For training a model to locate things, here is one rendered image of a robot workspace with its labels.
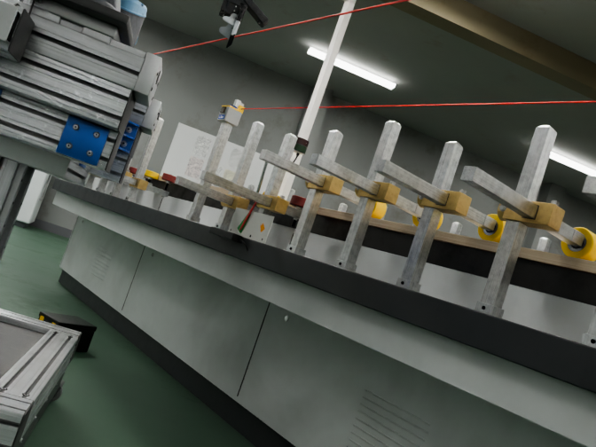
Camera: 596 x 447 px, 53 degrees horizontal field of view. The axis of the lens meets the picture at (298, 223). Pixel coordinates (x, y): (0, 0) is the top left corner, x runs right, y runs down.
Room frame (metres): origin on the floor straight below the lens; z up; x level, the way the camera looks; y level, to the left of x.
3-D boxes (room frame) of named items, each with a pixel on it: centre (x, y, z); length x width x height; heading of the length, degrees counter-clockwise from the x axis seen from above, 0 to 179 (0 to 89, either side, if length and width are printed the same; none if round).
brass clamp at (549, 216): (1.33, -0.49, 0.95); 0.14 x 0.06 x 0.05; 37
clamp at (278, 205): (2.13, 0.11, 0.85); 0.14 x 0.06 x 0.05; 37
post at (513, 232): (1.34, -0.47, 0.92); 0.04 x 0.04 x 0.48; 37
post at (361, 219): (1.74, -0.17, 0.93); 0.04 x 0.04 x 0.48; 37
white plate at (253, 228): (2.15, 0.16, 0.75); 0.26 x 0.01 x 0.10; 37
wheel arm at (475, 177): (1.30, -0.48, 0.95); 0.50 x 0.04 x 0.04; 127
